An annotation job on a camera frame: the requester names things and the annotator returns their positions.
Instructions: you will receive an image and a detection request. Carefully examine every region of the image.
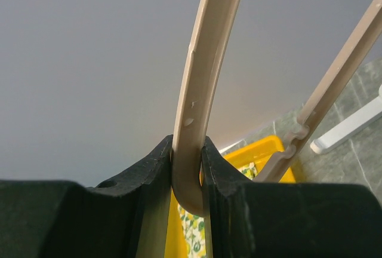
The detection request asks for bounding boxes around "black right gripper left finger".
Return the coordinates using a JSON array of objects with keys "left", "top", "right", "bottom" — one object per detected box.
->
[{"left": 1, "top": 136, "right": 172, "bottom": 257}]

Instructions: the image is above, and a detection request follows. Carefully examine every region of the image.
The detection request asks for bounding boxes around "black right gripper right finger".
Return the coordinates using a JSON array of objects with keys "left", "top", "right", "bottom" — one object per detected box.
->
[{"left": 201, "top": 139, "right": 381, "bottom": 257}]

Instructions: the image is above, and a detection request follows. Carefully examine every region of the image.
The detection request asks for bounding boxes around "beige hanger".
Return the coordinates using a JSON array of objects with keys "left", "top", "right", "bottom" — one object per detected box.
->
[{"left": 171, "top": 0, "right": 381, "bottom": 217}]

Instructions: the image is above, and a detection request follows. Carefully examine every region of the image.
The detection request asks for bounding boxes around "lemon print folded cloth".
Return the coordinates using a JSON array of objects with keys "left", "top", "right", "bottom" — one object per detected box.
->
[{"left": 177, "top": 162, "right": 258, "bottom": 258}]

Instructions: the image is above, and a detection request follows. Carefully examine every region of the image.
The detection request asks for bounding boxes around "yellow plastic tray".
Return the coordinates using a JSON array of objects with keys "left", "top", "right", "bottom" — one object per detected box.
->
[{"left": 164, "top": 135, "right": 284, "bottom": 257}]

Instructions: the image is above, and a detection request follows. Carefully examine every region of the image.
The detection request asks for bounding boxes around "metal clothes rack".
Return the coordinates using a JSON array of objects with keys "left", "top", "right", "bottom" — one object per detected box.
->
[{"left": 310, "top": 86, "right": 381, "bottom": 155}]

